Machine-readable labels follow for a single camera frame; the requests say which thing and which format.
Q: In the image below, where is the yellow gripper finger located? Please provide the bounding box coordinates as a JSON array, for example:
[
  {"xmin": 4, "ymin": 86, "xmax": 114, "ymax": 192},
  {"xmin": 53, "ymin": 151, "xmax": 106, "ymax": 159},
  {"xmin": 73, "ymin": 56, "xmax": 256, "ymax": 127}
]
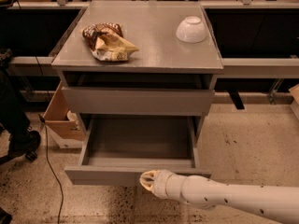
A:
[
  {"xmin": 141, "ymin": 181, "xmax": 153, "ymax": 191},
  {"xmin": 140, "ymin": 171, "xmax": 156, "ymax": 182}
]

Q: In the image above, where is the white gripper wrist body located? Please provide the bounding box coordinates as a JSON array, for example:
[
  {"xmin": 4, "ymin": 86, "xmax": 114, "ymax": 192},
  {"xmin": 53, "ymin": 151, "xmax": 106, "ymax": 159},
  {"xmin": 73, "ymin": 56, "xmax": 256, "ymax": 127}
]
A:
[{"xmin": 153, "ymin": 170, "xmax": 186, "ymax": 201}]

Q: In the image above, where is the grey drawer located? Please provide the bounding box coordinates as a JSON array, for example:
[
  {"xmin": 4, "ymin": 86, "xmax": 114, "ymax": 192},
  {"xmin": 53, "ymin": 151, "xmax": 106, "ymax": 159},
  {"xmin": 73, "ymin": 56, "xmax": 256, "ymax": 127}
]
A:
[
  {"xmin": 65, "ymin": 115, "xmax": 211, "ymax": 186},
  {"xmin": 62, "ymin": 87, "xmax": 214, "ymax": 116}
]

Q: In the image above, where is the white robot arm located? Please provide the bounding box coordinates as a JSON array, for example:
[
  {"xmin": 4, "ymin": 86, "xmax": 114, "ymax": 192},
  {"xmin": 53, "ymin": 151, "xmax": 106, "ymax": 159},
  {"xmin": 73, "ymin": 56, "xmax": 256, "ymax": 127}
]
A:
[{"xmin": 140, "ymin": 170, "xmax": 299, "ymax": 224}]

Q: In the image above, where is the grey top drawer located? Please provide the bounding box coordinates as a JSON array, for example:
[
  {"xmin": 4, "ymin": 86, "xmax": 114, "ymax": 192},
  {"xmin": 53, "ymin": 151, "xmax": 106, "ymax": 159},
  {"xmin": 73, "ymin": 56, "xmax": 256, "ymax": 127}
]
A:
[{"xmin": 62, "ymin": 87, "xmax": 214, "ymax": 116}]

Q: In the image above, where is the grey drawer cabinet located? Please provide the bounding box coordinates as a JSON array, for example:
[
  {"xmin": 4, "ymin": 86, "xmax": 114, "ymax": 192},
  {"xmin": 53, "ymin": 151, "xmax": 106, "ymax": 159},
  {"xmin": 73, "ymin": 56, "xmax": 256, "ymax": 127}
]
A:
[{"xmin": 50, "ymin": 0, "xmax": 225, "ymax": 142}]

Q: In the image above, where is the cardboard box on floor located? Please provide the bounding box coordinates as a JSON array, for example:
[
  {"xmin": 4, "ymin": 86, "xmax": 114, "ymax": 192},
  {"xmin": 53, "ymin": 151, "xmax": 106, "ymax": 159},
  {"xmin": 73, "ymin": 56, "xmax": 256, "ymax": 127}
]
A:
[{"xmin": 43, "ymin": 83, "xmax": 85, "ymax": 148}]

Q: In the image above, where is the black shoe and leg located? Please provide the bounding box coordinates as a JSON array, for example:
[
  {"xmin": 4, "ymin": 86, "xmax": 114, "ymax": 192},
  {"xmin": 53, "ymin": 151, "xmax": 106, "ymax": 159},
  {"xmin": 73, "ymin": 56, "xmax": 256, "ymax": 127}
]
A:
[{"xmin": 0, "ymin": 72, "xmax": 40, "ymax": 159}]

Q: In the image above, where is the crumpled brown chip bag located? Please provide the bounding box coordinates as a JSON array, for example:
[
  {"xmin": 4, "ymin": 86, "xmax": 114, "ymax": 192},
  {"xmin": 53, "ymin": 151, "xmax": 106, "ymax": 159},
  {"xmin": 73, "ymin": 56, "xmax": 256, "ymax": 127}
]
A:
[{"xmin": 80, "ymin": 22, "xmax": 139, "ymax": 62}]

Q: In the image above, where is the white upturned bowl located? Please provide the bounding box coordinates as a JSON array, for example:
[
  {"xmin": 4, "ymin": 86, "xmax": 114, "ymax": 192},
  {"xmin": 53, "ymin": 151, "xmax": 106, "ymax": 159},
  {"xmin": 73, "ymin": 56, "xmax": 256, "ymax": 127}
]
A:
[{"xmin": 176, "ymin": 16, "xmax": 206, "ymax": 43}]

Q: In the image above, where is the black floor cable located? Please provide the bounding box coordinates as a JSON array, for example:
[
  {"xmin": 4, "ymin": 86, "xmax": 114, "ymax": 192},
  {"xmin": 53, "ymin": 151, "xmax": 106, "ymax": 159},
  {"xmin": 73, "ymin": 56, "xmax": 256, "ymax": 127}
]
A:
[{"xmin": 37, "ymin": 113, "xmax": 64, "ymax": 224}]

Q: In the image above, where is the grey metal rail frame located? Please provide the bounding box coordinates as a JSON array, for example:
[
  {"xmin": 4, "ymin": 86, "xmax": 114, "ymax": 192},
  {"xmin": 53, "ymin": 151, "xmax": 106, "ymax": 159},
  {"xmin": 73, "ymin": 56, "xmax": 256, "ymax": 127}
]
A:
[{"xmin": 6, "ymin": 0, "xmax": 299, "ymax": 105}]

